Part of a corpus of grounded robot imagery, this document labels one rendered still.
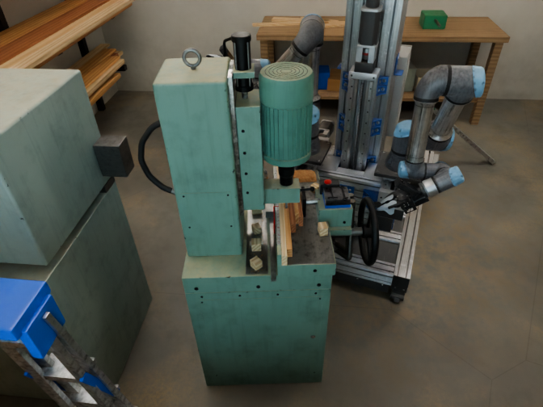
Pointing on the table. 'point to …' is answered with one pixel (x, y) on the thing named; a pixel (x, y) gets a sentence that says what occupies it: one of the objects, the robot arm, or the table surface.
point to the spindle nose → (286, 175)
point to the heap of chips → (305, 175)
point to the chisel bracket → (291, 193)
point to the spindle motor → (286, 112)
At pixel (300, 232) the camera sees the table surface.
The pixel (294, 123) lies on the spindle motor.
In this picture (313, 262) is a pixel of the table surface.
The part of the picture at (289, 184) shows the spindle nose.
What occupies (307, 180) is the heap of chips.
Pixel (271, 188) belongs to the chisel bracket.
